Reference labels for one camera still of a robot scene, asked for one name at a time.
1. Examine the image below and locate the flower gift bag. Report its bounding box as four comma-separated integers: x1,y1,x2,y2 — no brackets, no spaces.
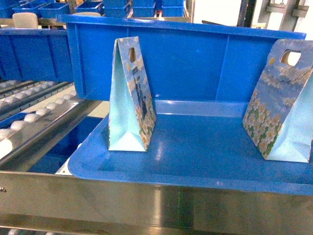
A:
109,36,157,152
243,39,313,163

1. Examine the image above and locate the roller conveyor rack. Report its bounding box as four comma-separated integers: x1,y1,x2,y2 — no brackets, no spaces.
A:
0,87,100,171

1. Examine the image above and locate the blue bin on conveyor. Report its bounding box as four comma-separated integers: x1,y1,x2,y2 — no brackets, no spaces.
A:
0,28,73,82

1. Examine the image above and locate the blue plastic tray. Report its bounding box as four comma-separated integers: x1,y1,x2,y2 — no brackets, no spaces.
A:
68,100,313,196

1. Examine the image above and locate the large blue plastic bin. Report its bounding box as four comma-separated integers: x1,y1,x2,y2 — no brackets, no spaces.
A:
57,15,306,102

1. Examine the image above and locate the stainless steel shelf edge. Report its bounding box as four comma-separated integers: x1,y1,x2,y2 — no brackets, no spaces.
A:
0,171,313,235

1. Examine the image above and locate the beige chair back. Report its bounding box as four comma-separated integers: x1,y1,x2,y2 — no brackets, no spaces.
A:
12,12,39,29

